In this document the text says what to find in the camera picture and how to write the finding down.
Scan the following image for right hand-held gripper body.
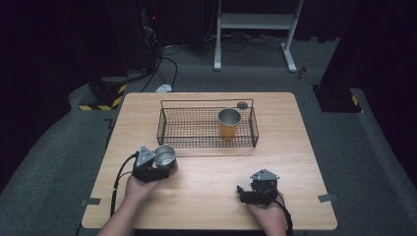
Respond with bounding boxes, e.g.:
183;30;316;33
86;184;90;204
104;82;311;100
240;168;281;207

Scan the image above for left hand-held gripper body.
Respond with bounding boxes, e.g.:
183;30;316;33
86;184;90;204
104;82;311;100
132;145;172;184

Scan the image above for person's left hand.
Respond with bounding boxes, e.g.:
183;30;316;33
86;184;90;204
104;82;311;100
124;173;162;205

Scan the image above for person's right hand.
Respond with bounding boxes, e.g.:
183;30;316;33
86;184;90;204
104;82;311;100
245;192;290;230

